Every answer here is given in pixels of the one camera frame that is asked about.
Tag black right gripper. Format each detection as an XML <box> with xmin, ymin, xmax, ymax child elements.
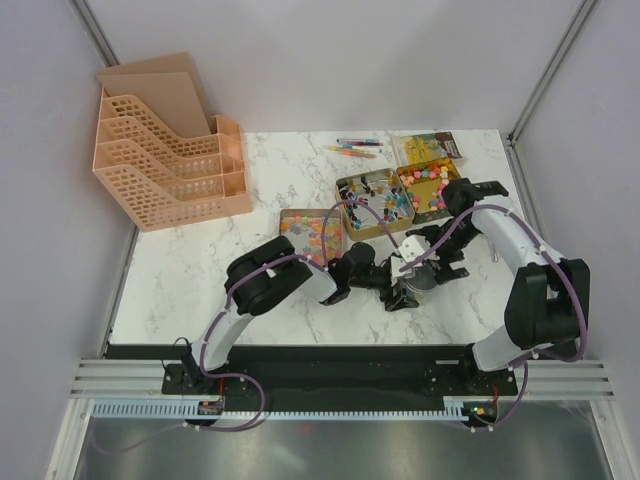
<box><xmin>420</xmin><ymin>219</ymin><xmax>481</xmax><ymax>286</ymax></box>

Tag silver round jar lid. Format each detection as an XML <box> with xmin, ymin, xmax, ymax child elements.
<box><xmin>404</xmin><ymin>265</ymin><xmax>438</xmax><ymax>294</ymax></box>

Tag shiny metal scoop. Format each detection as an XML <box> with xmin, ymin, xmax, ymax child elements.
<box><xmin>487</xmin><ymin>240</ymin><xmax>500</xmax><ymax>263</ymax></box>

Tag gold tin of star candies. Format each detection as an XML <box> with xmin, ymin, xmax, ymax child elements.
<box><xmin>396</xmin><ymin>158</ymin><xmax>461</xmax><ymax>224</ymax></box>

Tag gold tin of lollipops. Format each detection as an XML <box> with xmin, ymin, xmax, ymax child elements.
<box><xmin>335</xmin><ymin>168</ymin><xmax>415</xmax><ymax>241</ymax></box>

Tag pink tray of gummy candies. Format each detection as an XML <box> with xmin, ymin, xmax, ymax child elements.
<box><xmin>279</xmin><ymin>209</ymin><xmax>347</xmax><ymax>265</ymax></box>

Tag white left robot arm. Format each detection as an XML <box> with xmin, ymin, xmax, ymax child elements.
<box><xmin>181</xmin><ymin>236</ymin><xmax>419</xmax><ymax>393</ymax></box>

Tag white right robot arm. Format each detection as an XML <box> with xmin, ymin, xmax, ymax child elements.
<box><xmin>392</xmin><ymin>178</ymin><xmax>590</xmax><ymax>394</ymax></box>

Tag paperback book with yellow cover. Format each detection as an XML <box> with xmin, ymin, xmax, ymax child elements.
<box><xmin>391</xmin><ymin>131</ymin><xmax>463</xmax><ymax>165</ymax></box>

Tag orange highlighter pen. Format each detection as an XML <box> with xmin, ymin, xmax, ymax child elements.
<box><xmin>338</xmin><ymin>149</ymin><xmax>376</xmax><ymax>159</ymax></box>

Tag peach plastic file organizer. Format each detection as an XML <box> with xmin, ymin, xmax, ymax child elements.
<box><xmin>92</xmin><ymin>52</ymin><xmax>252</xmax><ymax>232</ymax></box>

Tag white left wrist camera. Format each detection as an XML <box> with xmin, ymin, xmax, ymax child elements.
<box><xmin>389</xmin><ymin>255</ymin><xmax>415</xmax><ymax>280</ymax></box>

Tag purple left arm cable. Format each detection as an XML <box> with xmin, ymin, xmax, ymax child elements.
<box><xmin>92</xmin><ymin>199</ymin><xmax>416</xmax><ymax>455</ymax></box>

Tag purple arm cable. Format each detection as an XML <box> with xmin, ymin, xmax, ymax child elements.
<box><xmin>399</xmin><ymin>204</ymin><xmax>589</xmax><ymax>434</ymax></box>
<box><xmin>92</xmin><ymin>199</ymin><xmax>416</xmax><ymax>455</ymax></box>

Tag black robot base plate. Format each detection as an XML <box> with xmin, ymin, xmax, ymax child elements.
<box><xmin>162</xmin><ymin>345</ymin><xmax>518</xmax><ymax>410</ymax></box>

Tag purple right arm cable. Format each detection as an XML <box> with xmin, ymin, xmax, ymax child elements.
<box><xmin>399</xmin><ymin>204</ymin><xmax>589</xmax><ymax>434</ymax></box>

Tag light blue cable duct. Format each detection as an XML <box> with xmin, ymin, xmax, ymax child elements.
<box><xmin>92</xmin><ymin>396</ymin><xmax>499</xmax><ymax>421</ymax></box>

